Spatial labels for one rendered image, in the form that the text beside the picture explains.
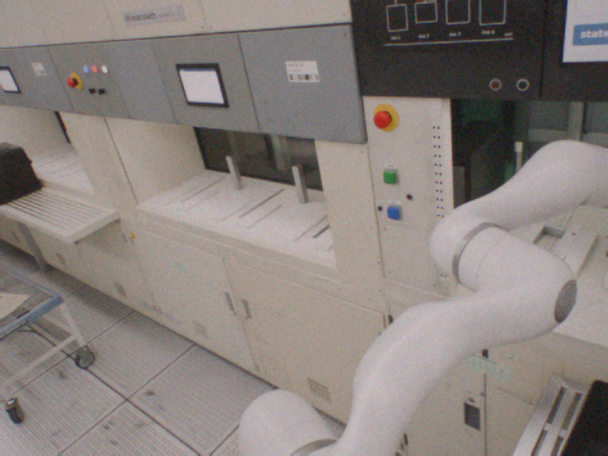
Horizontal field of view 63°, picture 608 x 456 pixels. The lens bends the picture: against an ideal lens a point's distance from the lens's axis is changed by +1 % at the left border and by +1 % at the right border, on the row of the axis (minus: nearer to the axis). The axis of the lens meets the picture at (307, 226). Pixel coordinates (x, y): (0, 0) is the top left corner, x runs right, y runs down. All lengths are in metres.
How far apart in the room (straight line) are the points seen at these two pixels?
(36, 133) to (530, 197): 3.39
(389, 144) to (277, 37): 0.38
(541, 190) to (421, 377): 0.30
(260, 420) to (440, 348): 0.26
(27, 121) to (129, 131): 1.51
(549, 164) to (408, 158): 0.51
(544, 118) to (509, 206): 1.30
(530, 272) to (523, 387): 0.79
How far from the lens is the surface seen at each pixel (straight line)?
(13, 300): 2.90
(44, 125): 3.80
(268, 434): 0.70
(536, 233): 1.57
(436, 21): 1.07
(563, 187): 0.75
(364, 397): 0.66
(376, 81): 1.16
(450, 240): 0.76
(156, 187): 2.43
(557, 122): 2.02
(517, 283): 0.68
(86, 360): 2.95
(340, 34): 1.18
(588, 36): 0.98
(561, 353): 1.32
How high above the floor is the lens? 1.71
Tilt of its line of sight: 29 degrees down
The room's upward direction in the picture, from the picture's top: 11 degrees counter-clockwise
